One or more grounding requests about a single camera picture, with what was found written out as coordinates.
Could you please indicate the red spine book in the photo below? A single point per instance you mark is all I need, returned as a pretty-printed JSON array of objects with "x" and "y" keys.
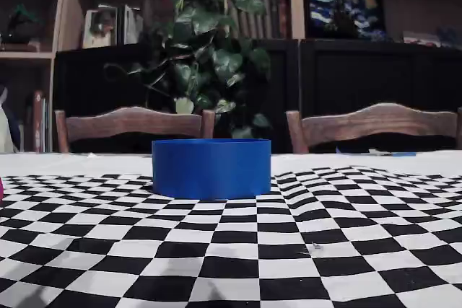
[{"x": 38, "y": 120}]

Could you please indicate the white blue penguin figure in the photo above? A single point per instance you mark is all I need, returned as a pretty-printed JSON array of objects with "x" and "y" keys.
[{"x": 5, "y": 131}]

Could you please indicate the black cabinet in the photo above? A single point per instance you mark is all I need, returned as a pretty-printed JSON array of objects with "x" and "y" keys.
[{"x": 361, "y": 70}]

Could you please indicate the wooden chair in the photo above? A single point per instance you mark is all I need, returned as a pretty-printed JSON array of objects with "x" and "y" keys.
[
  {"x": 379, "y": 124},
  {"x": 126, "y": 124}
]

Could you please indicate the dark red book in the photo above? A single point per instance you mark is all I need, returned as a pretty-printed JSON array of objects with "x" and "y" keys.
[{"x": 283, "y": 16}]

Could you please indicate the blue tape strip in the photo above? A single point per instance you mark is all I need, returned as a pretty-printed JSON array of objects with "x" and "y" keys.
[{"x": 346, "y": 150}]

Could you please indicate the beige hardcover book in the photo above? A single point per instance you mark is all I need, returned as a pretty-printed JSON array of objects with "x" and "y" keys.
[{"x": 266, "y": 16}]

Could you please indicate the flat lying book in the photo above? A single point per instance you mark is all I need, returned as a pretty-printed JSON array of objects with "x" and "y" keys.
[{"x": 21, "y": 47}]

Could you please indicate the starry night picture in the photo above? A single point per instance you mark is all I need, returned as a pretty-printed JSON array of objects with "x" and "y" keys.
[{"x": 343, "y": 8}]

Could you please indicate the black white checkerboard mat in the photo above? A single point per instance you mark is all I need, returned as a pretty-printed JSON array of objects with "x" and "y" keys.
[{"x": 252, "y": 250}]

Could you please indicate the pink faceted ball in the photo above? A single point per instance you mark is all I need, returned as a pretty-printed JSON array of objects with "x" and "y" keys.
[{"x": 1, "y": 189}]

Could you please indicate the photo frame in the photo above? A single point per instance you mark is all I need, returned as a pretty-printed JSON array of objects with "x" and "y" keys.
[{"x": 99, "y": 28}]

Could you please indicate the blue round box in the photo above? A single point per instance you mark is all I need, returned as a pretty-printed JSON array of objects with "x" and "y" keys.
[{"x": 211, "y": 169}]

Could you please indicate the thin light book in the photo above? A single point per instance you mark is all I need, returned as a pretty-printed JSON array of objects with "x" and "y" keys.
[{"x": 47, "y": 124}]

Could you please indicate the green leafy houseplant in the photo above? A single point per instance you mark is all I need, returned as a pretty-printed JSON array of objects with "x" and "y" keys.
[{"x": 202, "y": 26}]

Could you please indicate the white tablecloth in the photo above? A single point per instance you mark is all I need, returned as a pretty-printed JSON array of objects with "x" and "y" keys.
[{"x": 72, "y": 163}]

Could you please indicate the white upright book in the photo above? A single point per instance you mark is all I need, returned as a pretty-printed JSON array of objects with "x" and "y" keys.
[{"x": 130, "y": 25}]

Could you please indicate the dark green bonsai model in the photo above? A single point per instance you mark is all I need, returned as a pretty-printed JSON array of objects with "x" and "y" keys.
[{"x": 21, "y": 23}]

